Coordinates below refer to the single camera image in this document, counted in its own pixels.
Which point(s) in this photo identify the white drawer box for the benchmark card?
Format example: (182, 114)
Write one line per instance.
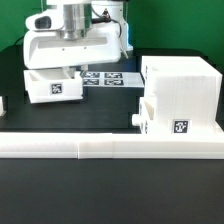
(144, 119)
(50, 85)

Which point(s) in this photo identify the white front drawer box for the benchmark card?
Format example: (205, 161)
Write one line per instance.
(144, 119)

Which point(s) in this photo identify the white L-shaped guide rail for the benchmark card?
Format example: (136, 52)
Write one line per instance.
(111, 146)

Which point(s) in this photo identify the white base tag plate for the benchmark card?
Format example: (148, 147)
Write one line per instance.
(113, 79)

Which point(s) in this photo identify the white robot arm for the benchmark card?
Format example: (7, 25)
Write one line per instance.
(76, 33)

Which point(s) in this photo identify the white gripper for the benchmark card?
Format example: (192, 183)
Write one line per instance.
(44, 50)

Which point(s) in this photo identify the white drawer cabinet frame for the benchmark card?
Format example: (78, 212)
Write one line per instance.
(184, 91)

